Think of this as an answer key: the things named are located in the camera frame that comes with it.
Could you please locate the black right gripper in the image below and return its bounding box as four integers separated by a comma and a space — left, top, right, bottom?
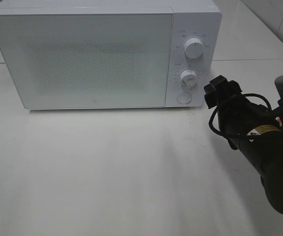
204, 75, 269, 138

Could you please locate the round white door button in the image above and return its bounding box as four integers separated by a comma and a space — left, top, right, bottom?
177, 92, 192, 104

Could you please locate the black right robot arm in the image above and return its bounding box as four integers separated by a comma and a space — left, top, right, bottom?
204, 75, 283, 214

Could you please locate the lower white timer knob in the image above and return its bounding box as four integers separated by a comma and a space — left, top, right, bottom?
180, 70, 198, 88

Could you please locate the white microwave oven body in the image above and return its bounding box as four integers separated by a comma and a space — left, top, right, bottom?
0, 0, 222, 109

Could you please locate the upper white power knob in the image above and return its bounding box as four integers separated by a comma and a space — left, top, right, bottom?
184, 37, 204, 59

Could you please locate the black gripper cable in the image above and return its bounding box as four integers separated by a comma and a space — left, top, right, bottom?
209, 92, 272, 136

